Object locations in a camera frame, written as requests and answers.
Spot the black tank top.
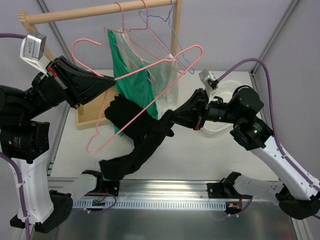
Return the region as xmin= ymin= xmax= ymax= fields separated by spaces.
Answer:
xmin=99 ymin=95 xmax=174 ymax=181

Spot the pink wire hanger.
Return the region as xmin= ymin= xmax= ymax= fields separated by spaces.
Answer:
xmin=122 ymin=0 xmax=187 ymax=76
xmin=71 ymin=38 xmax=204 ymax=154
xmin=112 ymin=1 xmax=156 ymax=84

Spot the blue wire hanger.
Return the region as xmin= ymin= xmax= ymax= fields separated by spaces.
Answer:
xmin=138 ymin=0 xmax=195 ymax=75

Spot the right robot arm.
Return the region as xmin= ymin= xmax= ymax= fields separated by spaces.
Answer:
xmin=170 ymin=85 xmax=320 ymax=220

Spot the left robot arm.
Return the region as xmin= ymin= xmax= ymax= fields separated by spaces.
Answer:
xmin=0 ymin=56 xmax=116 ymax=234

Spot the white tank top on pink hanger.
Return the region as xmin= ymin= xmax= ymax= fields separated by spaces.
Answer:
xmin=115 ymin=33 xmax=179 ymax=117

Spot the green tank top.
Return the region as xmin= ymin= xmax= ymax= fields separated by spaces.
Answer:
xmin=106 ymin=29 xmax=160 ymax=137

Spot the white perforated plastic basket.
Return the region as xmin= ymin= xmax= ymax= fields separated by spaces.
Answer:
xmin=201 ymin=80 xmax=241 ymax=135

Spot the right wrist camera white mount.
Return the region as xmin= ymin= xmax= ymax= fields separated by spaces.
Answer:
xmin=198 ymin=69 xmax=219 ymax=99

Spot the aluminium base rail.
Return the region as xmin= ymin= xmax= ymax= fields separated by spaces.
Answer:
xmin=103 ymin=179 xmax=219 ymax=201

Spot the white slotted cable duct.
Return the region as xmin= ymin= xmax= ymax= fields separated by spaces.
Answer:
xmin=73 ymin=197 xmax=227 ymax=211

